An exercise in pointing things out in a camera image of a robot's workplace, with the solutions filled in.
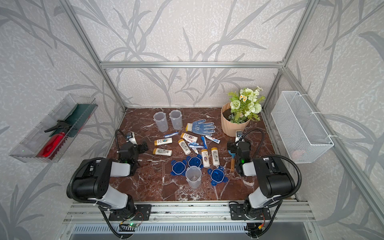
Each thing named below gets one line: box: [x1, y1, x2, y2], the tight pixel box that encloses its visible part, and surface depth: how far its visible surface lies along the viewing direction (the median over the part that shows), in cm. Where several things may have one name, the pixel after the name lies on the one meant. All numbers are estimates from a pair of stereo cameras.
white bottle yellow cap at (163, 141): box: [154, 137, 173, 146], surface depth 101 cm
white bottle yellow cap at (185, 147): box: [178, 139, 192, 156], surface depth 98 cm
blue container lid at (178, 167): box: [170, 159, 187, 176], surface depth 91 cm
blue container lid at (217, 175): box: [207, 165, 229, 186], surface depth 88 cm
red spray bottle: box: [38, 120, 72, 158], surface depth 61 cm
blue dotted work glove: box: [185, 119, 216, 137], surface depth 110 cm
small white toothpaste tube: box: [205, 135, 221, 144], surface depth 103 cm
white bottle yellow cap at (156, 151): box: [153, 148, 173, 157], surface depth 96 cm
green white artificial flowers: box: [227, 86, 266, 124], surface depth 86 cm
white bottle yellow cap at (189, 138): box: [180, 133, 198, 143], surface depth 103 cm
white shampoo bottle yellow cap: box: [201, 149, 210, 168], surface depth 93 cm
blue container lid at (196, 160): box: [186, 154, 204, 169], surface depth 93 cm
